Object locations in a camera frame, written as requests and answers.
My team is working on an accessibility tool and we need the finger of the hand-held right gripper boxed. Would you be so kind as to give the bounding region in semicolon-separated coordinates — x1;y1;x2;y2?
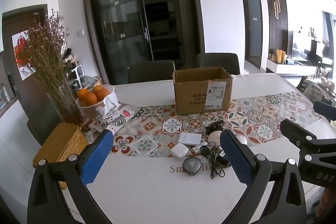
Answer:
280;118;324;160
313;101;336;121

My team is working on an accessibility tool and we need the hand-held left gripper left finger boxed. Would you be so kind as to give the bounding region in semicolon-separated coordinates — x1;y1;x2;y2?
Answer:
27;130;114;224

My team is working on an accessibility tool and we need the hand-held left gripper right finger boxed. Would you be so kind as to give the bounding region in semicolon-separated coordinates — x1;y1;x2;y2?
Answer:
220;130;307;224

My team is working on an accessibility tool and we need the pink round device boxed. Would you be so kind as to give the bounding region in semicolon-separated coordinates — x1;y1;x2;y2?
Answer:
209;130;223;149

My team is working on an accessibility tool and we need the white USB hub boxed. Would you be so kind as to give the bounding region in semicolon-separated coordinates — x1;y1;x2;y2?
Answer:
178;133;202;147

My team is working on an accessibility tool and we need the brown cardboard box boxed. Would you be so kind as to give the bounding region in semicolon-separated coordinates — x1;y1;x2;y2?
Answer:
172;67;233;115

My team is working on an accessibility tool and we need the person's right forearm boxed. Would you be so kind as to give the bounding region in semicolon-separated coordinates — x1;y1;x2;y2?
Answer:
318;186;336;224

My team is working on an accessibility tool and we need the white round object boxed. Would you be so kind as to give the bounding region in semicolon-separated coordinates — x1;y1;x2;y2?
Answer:
235;134;248;147

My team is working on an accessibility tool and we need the black clip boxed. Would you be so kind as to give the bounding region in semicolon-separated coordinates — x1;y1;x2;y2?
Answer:
205;120;225;135

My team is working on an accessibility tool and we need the yellow woven box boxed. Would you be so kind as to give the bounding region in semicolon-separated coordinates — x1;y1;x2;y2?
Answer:
33;123;89;189

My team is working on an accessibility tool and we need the grey round device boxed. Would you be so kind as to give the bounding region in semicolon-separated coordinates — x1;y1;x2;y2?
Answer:
182;156;202;176

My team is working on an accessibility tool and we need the white woven basket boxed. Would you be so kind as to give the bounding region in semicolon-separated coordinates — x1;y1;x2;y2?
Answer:
76;84;116;117

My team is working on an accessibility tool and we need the floral tissue box cover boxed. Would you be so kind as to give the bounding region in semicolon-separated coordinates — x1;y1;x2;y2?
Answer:
89;103;143;135

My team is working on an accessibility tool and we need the white tissue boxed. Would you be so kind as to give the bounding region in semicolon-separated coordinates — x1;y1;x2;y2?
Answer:
96;94;120;122

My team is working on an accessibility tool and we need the white TV cabinet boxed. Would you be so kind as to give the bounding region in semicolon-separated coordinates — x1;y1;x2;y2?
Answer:
266;59;317;78

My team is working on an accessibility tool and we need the white charger block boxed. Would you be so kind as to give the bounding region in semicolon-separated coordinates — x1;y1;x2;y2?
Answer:
171;143;190;161

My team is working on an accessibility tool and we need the glass vase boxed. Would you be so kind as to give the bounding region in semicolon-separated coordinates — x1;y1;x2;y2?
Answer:
47;85;85;128

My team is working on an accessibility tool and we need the dark dining chair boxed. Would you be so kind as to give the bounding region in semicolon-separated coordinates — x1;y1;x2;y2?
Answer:
128;60;176;84
196;53;240;77
27;101;63;146

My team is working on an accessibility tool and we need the patterned table runner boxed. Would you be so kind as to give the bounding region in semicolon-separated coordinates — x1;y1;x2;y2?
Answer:
87;91;326;159

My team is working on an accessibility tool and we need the white shoe rack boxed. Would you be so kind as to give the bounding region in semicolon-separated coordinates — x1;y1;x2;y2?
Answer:
63;48;85;88

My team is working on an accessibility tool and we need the dark interior door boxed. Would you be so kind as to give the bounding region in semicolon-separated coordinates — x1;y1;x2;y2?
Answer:
241;0;263;70

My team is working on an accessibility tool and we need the dried flower bunch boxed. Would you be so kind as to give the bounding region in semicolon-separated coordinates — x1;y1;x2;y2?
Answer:
16;11;72;98

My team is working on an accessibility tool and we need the red door poster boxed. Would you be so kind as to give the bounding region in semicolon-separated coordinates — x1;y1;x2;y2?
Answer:
12;31;37;80

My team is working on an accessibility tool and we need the brown wooden door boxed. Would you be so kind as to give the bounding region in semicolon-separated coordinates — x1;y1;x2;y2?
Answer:
1;5;49;119

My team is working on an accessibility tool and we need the dark glass sliding door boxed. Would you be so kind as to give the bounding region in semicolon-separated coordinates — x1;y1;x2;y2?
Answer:
82;0;205;85

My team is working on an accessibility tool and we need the black cable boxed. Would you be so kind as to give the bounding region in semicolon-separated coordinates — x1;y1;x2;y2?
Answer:
199;142;232;179

